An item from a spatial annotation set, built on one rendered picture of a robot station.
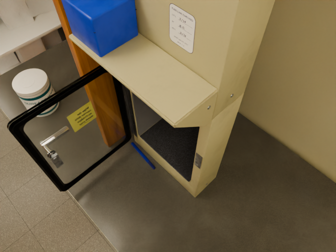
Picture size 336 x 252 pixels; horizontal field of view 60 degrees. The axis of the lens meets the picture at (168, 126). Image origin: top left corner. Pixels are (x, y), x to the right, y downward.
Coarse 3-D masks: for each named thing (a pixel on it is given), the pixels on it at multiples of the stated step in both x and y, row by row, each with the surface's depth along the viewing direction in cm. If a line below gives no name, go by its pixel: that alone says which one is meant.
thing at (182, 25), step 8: (176, 8) 48; (176, 16) 50; (184, 16) 48; (192, 16) 47; (176, 24) 51; (184, 24) 49; (192, 24) 48; (176, 32) 52; (184, 32) 51; (192, 32) 49; (176, 40) 54; (184, 40) 52; (192, 40) 50; (184, 48) 53; (192, 48) 52
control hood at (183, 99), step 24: (120, 48) 59; (144, 48) 59; (120, 72) 55; (144, 72) 55; (168, 72) 55; (192, 72) 55; (144, 96) 52; (168, 96) 52; (192, 96) 52; (168, 120) 50; (192, 120) 53
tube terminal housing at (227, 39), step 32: (160, 0) 50; (192, 0) 45; (224, 0) 40; (256, 0) 42; (160, 32) 56; (224, 32) 44; (256, 32) 49; (192, 64) 55; (224, 64) 48; (224, 96) 58; (224, 128) 73; (160, 160) 104; (192, 192) 99
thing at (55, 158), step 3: (51, 153) 80; (54, 153) 79; (51, 156) 80; (54, 156) 79; (57, 156) 80; (51, 159) 79; (54, 159) 79; (57, 159) 80; (60, 159) 82; (54, 162) 81; (57, 162) 82; (60, 162) 83; (57, 165) 83; (60, 165) 84
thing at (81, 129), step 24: (72, 96) 72; (96, 96) 79; (48, 120) 71; (72, 120) 78; (96, 120) 85; (120, 120) 95; (48, 144) 77; (72, 144) 84; (96, 144) 93; (72, 168) 92
